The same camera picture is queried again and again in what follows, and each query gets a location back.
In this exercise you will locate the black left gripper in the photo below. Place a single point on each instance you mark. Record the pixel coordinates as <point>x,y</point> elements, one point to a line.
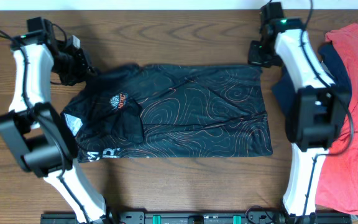
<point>87,70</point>

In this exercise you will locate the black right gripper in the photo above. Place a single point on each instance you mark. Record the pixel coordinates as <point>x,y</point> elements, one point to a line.
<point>255,59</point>

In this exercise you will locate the black patterned sports jersey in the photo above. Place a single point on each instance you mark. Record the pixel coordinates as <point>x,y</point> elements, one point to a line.
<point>163,110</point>

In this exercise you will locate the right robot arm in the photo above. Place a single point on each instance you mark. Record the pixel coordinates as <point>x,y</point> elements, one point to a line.
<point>316,114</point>

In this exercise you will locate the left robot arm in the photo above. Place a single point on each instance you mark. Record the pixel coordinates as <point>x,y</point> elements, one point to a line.
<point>36,135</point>

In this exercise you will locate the navy blue garment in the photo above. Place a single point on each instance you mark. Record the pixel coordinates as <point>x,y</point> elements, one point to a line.
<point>284,91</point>

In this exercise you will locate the red t-shirt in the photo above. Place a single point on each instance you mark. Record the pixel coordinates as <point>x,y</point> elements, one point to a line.
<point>338,181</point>

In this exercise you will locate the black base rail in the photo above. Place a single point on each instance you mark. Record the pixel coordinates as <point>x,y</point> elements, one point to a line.
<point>254,215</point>

